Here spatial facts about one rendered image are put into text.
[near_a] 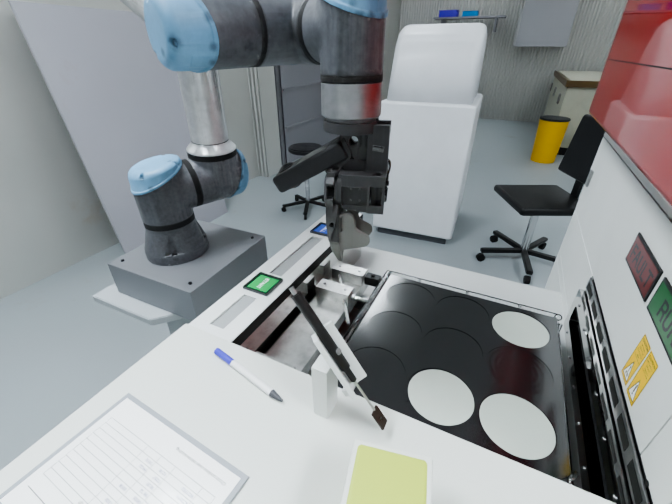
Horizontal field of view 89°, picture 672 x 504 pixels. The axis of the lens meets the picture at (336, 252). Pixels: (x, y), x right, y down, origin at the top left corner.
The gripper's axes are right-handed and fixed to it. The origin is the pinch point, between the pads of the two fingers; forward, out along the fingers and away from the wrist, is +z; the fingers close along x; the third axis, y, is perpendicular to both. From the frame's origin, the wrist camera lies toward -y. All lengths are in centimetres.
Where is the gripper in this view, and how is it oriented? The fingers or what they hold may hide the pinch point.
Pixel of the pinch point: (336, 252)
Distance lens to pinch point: 54.4
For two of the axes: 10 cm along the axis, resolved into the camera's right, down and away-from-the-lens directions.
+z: 0.1, 8.6, 5.1
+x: 1.9, -5.0, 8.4
